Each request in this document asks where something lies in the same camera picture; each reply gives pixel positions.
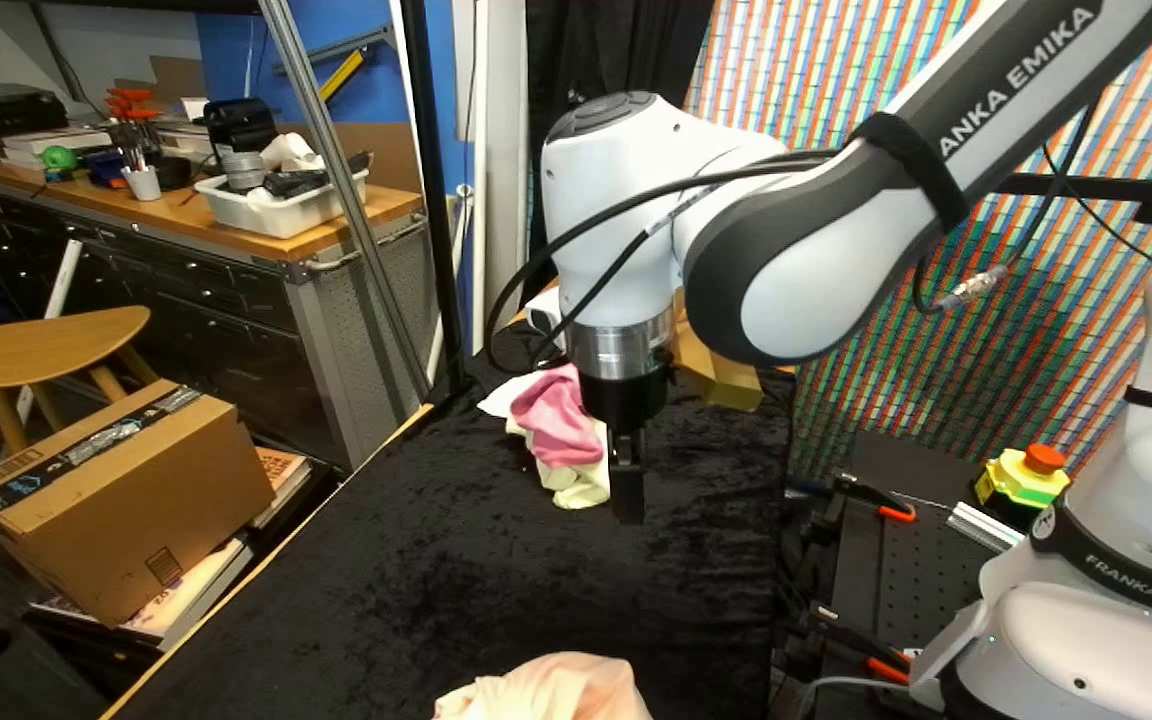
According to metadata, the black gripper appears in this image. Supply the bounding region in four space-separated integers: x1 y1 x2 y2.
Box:
579 372 666 524

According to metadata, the pale green white cloth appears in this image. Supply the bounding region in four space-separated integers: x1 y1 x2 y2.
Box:
479 362 611 512

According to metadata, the cream beige shirt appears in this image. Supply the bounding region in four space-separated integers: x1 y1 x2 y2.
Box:
431 650 653 720

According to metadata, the pink cloth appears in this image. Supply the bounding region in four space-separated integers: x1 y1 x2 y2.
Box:
510 372 602 467

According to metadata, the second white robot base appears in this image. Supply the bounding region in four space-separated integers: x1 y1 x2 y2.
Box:
909 275 1152 720

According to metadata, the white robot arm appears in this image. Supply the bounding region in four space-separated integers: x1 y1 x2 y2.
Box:
541 0 1152 512

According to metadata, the black velvet table cloth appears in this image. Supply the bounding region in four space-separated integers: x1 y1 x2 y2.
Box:
113 394 782 720

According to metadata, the wooden workbench with drawers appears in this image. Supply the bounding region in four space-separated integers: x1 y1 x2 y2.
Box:
0 165 437 470

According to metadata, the emergency stop button yellow red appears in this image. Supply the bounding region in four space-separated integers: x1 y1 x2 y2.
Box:
971 445 1068 509

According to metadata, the white tray with items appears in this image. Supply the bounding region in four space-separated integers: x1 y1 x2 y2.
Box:
193 175 343 239

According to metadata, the silver diagonal metal pole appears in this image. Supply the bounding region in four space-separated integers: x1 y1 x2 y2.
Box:
255 0 428 398

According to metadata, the brown cardboard box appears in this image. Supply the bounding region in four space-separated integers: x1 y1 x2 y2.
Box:
0 381 272 622

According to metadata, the wooden stool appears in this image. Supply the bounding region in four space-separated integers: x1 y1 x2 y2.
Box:
0 302 156 452

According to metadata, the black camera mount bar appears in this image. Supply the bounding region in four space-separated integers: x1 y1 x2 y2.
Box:
999 171 1152 222

